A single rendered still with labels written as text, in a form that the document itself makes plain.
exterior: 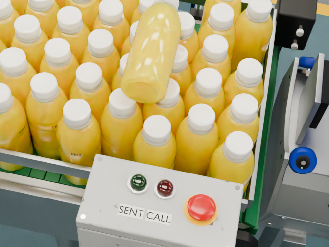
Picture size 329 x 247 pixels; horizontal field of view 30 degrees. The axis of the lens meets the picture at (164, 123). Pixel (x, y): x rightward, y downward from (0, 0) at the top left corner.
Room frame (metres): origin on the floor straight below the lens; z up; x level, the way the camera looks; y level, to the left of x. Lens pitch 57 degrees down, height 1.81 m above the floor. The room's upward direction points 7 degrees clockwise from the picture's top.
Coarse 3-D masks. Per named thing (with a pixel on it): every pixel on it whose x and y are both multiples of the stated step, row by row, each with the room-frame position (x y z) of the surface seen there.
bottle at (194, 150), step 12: (180, 132) 0.48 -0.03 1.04; (192, 132) 0.47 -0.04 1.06; (204, 132) 0.48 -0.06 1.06; (216, 132) 0.49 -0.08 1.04; (180, 144) 0.47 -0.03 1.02; (192, 144) 0.47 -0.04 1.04; (204, 144) 0.47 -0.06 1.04; (216, 144) 0.48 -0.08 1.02; (180, 156) 0.47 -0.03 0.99; (192, 156) 0.46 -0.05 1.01; (204, 156) 0.46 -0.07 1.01; (180, 168) 0.47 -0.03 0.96; (192, 168) 0.46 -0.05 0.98; (204, 168) 0.47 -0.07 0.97
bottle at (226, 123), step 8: (224, 112) 0.52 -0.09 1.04; (224, 120) 0.51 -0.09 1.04; (232, 120) 0.51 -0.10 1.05; (240, 120) 0.51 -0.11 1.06; (248, 120) 0.51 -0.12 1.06; (256, 120) 0.52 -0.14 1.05; (224, 128) 0.50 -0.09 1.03; (232, 128) 0.50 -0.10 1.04; (240, 128) 0.50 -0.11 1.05; (248, 128) 0.50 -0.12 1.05; (256, 128) 0.51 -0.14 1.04; (224, 136) 0.50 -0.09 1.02; (256, 136) 0.50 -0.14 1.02
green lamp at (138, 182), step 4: (132, 176) 0.36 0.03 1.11; (136, 176) 0.36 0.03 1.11; (140, 176) 0.36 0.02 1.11; (144, 176) 0.37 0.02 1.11; (132, 180) 0.36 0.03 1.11; (136, 180) 0.36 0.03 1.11; (140, 180) 0.36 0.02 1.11; (144, 180) 0.36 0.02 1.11; (132, 184) 0.35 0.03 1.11; (136, 184) 0.35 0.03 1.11; (140, 184) 0.35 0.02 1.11; (144, 184) 0.36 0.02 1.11; (136, 188) 0.35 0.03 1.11; (140, 188) 0.35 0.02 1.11
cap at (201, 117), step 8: (200, 104) 0.51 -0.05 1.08; (192, 112) 0.49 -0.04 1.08; (200, 112) 0.50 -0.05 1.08; (208, 112) 0.50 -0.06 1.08; (192, 120) 0.48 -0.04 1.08; (200, 120) 0.48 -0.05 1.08; (208, 120) 0.48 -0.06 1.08; (192, 128) 0.48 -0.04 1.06; (200, 128) 0.47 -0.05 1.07; (208, 128) 0.48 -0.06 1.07
